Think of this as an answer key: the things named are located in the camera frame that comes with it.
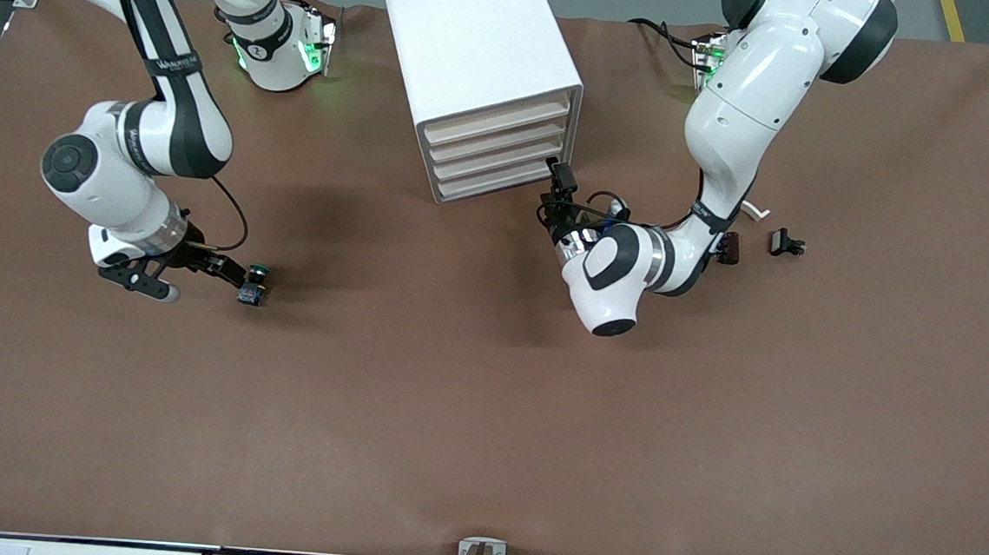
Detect green push button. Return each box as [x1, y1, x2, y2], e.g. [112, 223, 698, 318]
[237, 261, 275, 309]

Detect white plastic drawer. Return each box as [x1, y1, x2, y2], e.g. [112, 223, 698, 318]
[432, 150, 556, 210]
[422, 87, 573, 156]
[429, 129, 570, 194]
[425, 109, 571, 176]

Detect white drawer cabinet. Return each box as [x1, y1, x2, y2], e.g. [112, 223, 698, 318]
[364, 0, 590, 215]

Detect brown table mat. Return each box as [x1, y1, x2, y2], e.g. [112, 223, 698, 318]
[0, 0, 989, 555]

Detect small black component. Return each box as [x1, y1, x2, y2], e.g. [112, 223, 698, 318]
[768, 228, 809, 259]

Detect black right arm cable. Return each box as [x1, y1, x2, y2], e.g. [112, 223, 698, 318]
[86, 0, 266, 254]

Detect black base cable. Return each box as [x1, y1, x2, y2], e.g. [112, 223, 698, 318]
[624, 17, 706, 71]

